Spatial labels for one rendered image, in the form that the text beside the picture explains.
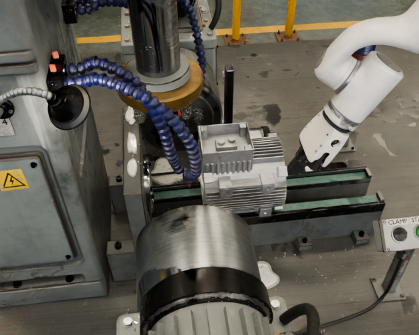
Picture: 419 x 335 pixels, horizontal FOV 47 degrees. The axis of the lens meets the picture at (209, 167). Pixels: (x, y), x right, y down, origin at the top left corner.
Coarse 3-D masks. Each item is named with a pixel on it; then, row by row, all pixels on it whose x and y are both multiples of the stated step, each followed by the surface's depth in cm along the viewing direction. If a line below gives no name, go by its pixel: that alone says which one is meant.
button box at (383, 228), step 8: (408, 216) 105; (416, 216) 104; (376, 224) 106; (384, 224) 103; (392, 224) 103; (400, 224) 103; (408, 224) 104; (416, 224) 104; (376, 232) 106; (384, 232) 103; (392, 232) 103; (408, 232) 103; (376, 240) 107; (384, 240) 103; (392, 240) 103; (408, 240) 103; (416, 240) 103; (376, 248) 107; (384, 248) 103; (392, 248) 103; (400, 248) 103; (408, 248) 103; (416, 248) 103
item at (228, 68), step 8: (232, 64) 117; (224, 72) 117; (232, 72) 116; (224, 80) 120; (232, 80) 117; (224, 88) 122; (232, 88) 119; (224, 96) 123; (232, 96) 121; (224, 104) 125; (232, 104) 122; (224, 112) 126; (232, 112) 124; (224, 120) 128; (232, 120) 126
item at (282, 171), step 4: (268, 136) 123; (280, 168) 114; (284, 168) 114; (280, 172) 114; (284, 172) 114; (204, 176) 113; (208, 176) 113; (212, 176) 113; (280, 176) 114; (284, 176) 114; (204, 180) 113; (208, 180) 113; (212, 180) 113; (276, 208) 123; (280, 208) 123
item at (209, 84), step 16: (208, 64) 142; (208, 80) 134; (208, 96) 131; (176, 112) 133; (192, 112) 132; (208, 112) 134; (144, 128) 136; (192, 128) 138; (160, 144) 140; (176, 144) 141
